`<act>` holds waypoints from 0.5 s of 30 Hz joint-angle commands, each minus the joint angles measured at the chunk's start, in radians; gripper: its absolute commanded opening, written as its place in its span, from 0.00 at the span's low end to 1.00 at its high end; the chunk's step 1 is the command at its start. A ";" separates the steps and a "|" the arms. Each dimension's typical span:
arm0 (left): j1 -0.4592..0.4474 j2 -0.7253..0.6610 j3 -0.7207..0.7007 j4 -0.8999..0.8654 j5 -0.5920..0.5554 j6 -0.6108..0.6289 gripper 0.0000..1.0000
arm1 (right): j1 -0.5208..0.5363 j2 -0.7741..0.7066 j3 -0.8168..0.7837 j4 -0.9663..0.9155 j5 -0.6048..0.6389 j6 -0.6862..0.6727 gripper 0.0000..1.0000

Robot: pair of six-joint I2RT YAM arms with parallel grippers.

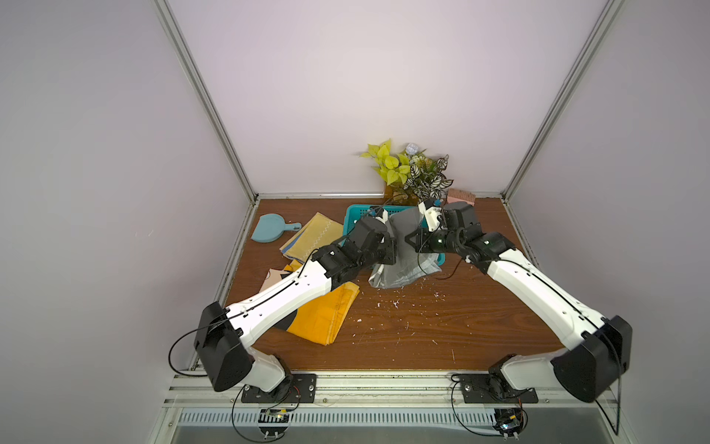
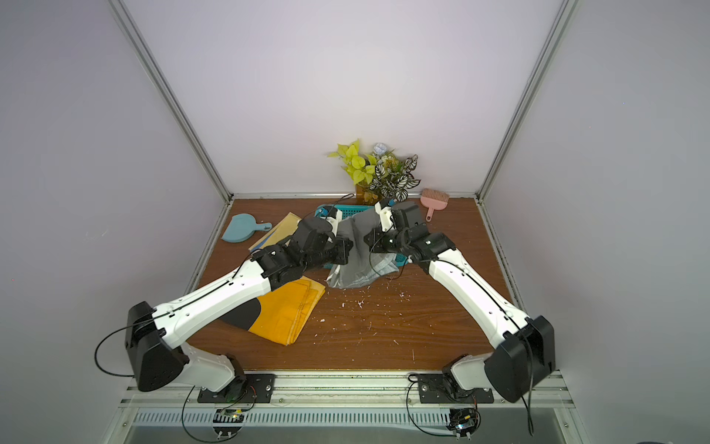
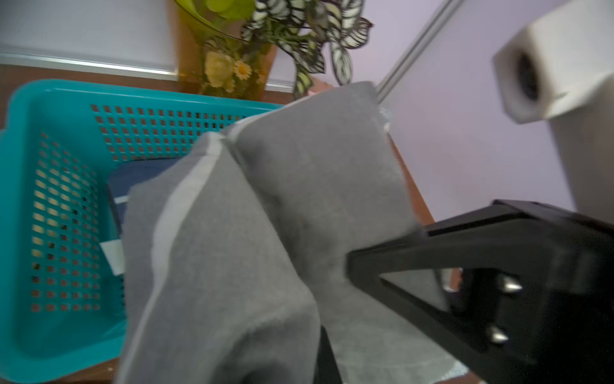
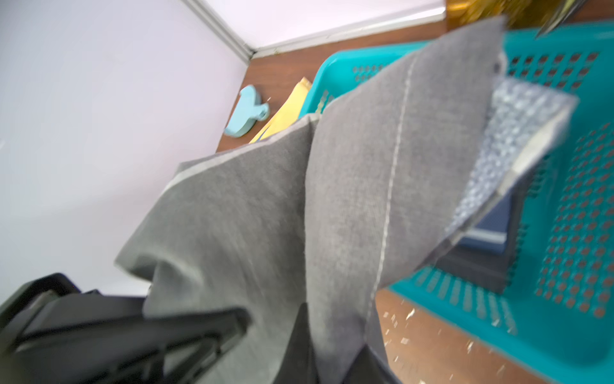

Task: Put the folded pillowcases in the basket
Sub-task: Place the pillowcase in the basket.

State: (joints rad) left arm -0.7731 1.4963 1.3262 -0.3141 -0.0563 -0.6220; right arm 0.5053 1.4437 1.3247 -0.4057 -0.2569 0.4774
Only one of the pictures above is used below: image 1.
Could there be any light grey pillowcase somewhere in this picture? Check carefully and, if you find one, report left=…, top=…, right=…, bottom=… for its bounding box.
left=368, top=207, right=441, bottom=290

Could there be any orange patterned pillowcase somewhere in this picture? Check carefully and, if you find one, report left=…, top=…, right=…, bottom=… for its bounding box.
left=274, top=282, right=361, bottom=346

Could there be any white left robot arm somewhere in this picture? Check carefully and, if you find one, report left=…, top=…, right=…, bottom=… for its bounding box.
left=193, top=213, right=396, bottom=392

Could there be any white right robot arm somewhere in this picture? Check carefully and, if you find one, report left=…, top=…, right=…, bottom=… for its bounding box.
left=405, top=201, right=633, bottom=403

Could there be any teal plastic perforated basket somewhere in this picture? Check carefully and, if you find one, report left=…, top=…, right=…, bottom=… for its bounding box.
left=332, top=205, right=426, bottom=273

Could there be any olive yellow zigzag pillowcase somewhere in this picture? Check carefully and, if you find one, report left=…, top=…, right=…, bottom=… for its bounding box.
left=280, top=213, right=344, bottom=263

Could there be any pink hand brush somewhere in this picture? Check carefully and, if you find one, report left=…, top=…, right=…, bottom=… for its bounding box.
left=447, top=188, right=476, bottom=205

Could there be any artificial potted plant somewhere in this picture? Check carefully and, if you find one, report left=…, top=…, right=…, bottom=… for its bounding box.
left=360, top=140, right=454, bottom=205

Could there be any light blue dustpan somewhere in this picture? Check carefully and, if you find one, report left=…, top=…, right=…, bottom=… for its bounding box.
left=251, top=214, right=302, bottom=243

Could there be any right circuit board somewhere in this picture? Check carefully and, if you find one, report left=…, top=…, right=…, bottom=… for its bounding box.
left=493, top=408, right=525, bottom=440

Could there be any circuit board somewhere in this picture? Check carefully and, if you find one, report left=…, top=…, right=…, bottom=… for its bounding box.
left=257, top=409, right=291, bottom=442
left=493, top=408, right=525, bottom=440

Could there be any left circuit board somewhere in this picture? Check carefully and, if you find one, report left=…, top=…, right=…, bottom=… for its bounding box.
left=257, top=409, right=291, bottom=442

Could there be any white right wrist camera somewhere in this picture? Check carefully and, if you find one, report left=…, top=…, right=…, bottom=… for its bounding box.
left=418, top=199, right=442, bottom=232

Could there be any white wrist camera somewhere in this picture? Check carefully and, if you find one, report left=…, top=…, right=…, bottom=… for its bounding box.
left=418, top=199, right=442, bottom=232
left=368, top=206, right=388, bottom=223

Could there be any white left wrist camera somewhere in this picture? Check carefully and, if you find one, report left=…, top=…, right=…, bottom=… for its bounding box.
left=368, top=206, right=388, bottom=223

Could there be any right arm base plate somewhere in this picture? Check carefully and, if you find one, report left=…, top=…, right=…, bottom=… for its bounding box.
left=450, top=373, right=539, bottom=404

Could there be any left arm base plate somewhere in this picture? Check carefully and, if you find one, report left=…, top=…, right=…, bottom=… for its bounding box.
left=240, top=373, right=317, bottom=404

